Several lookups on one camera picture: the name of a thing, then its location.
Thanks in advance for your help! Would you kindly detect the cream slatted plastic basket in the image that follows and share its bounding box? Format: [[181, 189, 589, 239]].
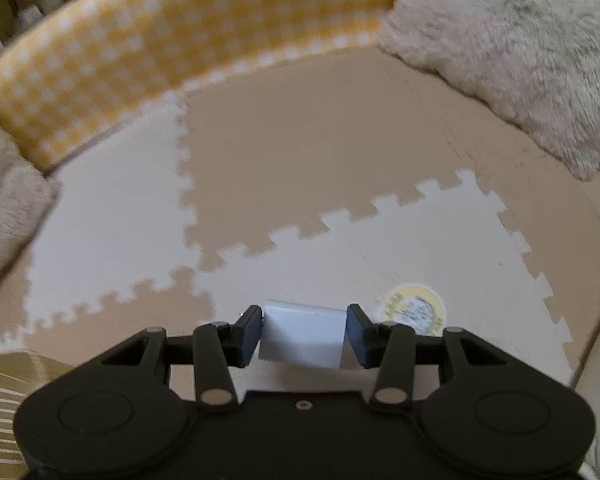
[[0, 351, 72, 480]]

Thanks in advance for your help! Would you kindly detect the yellow checkered bumper cushion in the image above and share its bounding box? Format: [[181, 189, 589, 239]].
[[0, 0, 393, 170]]

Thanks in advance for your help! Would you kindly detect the white usb power adapter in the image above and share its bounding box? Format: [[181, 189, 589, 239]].
[[259, 301, 347, 370]]

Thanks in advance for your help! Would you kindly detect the fluffy white cushion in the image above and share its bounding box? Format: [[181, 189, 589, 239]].
[[0, 126, 59, 279]]

